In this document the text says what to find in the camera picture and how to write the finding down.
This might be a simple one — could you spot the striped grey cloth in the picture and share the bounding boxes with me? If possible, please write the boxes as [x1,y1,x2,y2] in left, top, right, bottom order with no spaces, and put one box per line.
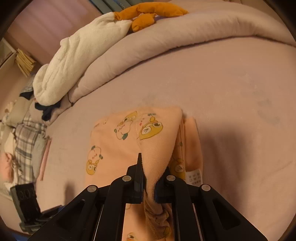
[19,75,35,100]

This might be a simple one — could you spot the folded pink garment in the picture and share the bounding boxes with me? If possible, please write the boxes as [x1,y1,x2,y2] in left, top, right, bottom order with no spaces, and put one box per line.
[37,138,52,181]

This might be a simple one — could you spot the beige pillow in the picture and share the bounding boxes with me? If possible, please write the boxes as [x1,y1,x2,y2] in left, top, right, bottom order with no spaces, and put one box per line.
[1,96,34,128]

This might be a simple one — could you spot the black tracker camera box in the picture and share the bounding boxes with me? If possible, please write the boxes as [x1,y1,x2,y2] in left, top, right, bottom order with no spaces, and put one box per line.
[10,183,41,224]

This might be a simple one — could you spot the pink folded cloth on pillow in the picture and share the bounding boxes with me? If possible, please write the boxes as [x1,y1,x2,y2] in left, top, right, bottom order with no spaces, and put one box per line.
[1,151,14,183]

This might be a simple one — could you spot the white goose plush toy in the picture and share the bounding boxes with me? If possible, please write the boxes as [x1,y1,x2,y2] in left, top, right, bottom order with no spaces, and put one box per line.
[33,2,188,106]

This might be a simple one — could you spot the pink curtain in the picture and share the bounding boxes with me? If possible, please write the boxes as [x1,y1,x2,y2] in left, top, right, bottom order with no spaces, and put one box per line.
[4,1,101,64]

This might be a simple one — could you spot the peach cartoon print shirt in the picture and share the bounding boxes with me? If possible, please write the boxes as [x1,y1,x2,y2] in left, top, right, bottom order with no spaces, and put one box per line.
[84,107,203,240]

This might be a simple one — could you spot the plaid pillow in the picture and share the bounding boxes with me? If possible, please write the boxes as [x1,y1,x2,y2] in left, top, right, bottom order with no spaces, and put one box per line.
[15,113,48,184]

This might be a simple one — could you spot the lilac bed sheet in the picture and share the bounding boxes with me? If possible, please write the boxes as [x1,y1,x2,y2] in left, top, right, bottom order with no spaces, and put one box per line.
[37,38,295,240]

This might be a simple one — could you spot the folded grey garment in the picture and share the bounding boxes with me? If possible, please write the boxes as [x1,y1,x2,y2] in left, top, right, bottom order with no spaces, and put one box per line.
[32,135,48,179]

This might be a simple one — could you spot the teal curtain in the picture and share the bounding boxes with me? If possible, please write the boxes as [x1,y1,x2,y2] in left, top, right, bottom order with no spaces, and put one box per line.
[89,0,152,14]

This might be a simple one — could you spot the cream garment on pillow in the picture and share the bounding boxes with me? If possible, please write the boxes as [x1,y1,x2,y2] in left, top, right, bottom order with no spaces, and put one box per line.
[1,125,16,163]

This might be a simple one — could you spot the lilac folded duvet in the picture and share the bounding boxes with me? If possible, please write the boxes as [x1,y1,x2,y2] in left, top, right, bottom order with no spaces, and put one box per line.
[28,0,296,123]

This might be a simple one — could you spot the dark navy garment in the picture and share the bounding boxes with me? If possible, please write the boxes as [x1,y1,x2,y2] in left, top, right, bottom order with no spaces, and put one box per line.
[35,100,61,121]

